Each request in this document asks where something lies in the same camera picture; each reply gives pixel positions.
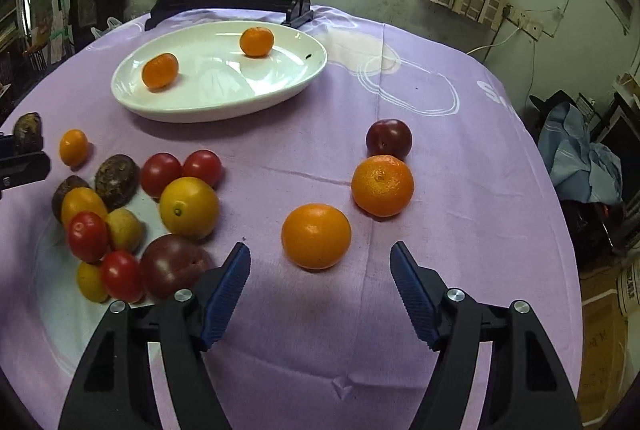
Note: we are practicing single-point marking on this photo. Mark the blue cloth pile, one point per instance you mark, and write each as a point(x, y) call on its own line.
point(580, 155)

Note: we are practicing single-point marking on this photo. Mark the large yellow-orange citrus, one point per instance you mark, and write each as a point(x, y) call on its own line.
point(189, 207)

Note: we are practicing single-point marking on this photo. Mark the small yellow-green plum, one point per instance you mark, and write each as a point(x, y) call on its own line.
point(125, 228)

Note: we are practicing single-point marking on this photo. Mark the small mandarin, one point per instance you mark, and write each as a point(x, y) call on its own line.
point(160, 71)
point(256, 42)

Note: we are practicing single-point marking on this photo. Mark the large bumpy tangerine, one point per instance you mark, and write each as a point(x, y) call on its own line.
point(382, 185)

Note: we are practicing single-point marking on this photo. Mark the cardboard box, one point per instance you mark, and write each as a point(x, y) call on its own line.
point(605, 335)

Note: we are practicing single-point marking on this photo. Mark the smooth round orange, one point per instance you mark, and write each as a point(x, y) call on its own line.
point(316, 236)

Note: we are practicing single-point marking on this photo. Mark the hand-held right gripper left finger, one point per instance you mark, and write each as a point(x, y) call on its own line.
point(227, 295)

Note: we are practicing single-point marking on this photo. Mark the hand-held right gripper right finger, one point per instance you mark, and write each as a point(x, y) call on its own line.
point(412, 295)

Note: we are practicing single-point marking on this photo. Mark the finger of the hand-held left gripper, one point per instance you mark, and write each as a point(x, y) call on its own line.
point(6, 144)
point(25, 168)

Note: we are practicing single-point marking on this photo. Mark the purple tablecloth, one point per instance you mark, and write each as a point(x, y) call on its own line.
point(310, 135)

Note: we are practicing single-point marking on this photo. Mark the dark purple passion fruit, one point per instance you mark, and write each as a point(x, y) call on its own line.
point(65, 187)

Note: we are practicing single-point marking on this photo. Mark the white oval plate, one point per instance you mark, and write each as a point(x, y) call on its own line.
point(225, 85)

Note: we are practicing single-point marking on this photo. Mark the small dark red plum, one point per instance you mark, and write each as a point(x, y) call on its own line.
point(388, 139)

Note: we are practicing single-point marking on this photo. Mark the large dark red plum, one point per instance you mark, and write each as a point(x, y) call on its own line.
point(172, 265)

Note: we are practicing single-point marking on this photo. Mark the white plastic bag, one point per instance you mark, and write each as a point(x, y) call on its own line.
point(107, 28)

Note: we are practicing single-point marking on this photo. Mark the wall socket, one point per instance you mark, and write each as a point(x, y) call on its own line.
point(525, 23)

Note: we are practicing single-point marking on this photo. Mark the small yellow kumquat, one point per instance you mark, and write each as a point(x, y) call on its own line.
point(87, 282)

